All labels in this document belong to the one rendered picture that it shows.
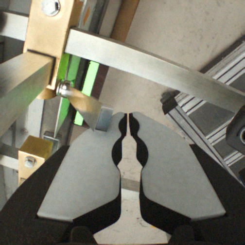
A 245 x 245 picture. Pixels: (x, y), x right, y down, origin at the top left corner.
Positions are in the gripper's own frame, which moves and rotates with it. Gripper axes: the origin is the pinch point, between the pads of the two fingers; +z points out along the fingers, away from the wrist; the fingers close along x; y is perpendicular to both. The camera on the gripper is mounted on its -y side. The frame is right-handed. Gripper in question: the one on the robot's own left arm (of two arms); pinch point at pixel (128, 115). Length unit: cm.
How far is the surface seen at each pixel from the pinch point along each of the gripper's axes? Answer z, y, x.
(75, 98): 3.8, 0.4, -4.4
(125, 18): 91, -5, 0
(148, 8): 99, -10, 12
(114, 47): 13.0, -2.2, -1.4
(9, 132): 37, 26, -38
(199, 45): 99, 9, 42
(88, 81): 28.9, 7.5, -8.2
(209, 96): 13.1, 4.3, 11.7
